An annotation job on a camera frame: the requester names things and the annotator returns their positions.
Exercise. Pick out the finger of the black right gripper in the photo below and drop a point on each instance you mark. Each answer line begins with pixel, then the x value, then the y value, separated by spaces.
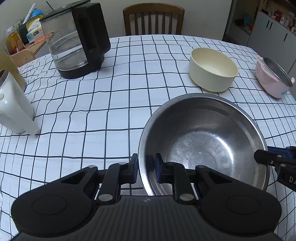
pixel 282 151
pixel 266 157

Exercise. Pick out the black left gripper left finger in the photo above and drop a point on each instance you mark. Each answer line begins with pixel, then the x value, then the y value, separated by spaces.
pixel 128 171

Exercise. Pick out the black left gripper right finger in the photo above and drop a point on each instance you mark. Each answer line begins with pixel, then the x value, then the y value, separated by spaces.
pixel 164 171

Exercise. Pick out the large stainless steel bowl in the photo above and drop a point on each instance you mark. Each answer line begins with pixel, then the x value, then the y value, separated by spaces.
pixel 202 129

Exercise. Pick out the pink steel-lined kids bowl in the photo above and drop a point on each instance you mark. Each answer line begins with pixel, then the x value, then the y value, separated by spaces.
pixel 272 77

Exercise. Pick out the cream round bowl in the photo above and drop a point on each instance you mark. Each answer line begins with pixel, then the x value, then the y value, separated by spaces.
pixel 211 69

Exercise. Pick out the white black grid tablecloth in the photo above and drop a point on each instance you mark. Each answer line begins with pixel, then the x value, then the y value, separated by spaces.
pixel 97 119

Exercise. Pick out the wooden chair far side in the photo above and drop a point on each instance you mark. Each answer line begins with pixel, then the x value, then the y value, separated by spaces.
pixel 153 18

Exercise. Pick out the gold metal canister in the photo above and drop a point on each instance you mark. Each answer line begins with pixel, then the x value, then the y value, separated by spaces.
pixel 7 63

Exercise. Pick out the white wall cupboard unit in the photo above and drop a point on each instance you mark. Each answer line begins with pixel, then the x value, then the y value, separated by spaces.
pixel 268 27

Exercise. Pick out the glass kettle black handle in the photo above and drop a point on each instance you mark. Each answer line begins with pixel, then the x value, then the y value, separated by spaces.
pixel 77 38

